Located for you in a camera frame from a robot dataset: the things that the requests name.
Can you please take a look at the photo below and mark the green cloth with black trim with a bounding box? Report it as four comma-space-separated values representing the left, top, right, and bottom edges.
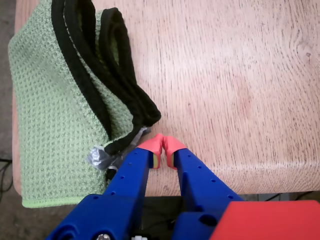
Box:
7, 0, 162, 208

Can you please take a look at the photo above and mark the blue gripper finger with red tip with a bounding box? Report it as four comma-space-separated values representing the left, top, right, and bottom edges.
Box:
46, 133, 165, 240
163, 136, 245, 240

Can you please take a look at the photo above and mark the red wrist camera mount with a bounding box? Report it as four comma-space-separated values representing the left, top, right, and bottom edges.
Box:
209, 199, 320, 240

